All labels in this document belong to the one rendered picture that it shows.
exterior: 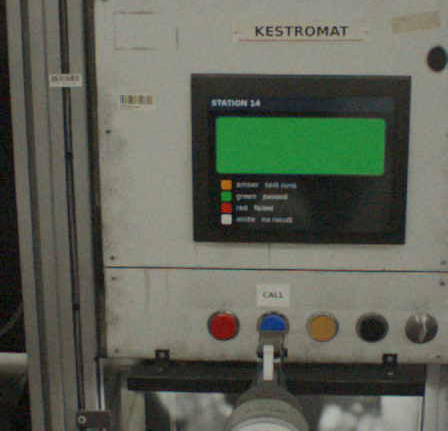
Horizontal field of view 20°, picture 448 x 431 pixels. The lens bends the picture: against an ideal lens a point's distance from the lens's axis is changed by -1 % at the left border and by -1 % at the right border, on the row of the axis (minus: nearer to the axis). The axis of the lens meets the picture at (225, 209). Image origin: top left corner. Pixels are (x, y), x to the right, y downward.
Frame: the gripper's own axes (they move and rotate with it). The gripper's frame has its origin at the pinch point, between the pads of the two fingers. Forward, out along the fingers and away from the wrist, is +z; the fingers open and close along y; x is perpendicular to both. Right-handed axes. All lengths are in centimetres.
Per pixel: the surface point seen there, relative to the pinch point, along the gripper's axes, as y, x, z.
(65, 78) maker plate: 29.8, 24.3, 8.6
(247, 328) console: -0.9, 3.1, 7.5
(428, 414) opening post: -12.7, -19.7, 8.4
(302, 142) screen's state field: 23.3, -3.2, 5.3
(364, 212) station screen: 15.0, -10.5, 5.3
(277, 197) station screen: 16.7, -0.5, 5.3
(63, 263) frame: 6.8, 25.5, 8.6
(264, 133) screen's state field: 24.3, 1.1, 5.3
